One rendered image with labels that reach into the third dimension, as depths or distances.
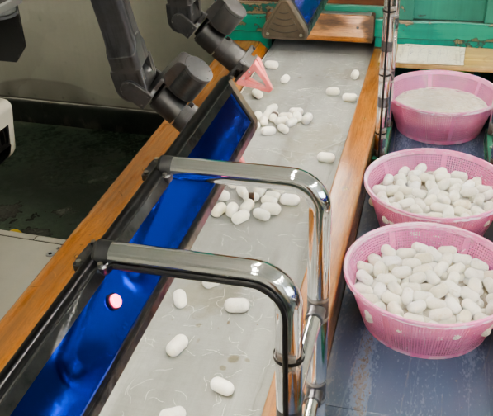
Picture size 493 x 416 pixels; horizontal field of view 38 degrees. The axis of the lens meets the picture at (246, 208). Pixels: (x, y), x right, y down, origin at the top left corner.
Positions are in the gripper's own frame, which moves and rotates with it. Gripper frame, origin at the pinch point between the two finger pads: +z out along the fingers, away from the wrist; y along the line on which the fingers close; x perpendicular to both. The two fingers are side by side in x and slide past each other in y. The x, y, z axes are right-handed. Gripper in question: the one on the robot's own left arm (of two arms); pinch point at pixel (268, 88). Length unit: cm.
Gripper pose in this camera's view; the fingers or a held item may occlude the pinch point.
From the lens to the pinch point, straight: 164.5
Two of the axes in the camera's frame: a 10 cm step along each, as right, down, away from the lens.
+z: 7.6, 6.3, 1.8
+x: -6.0, 5.7, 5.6
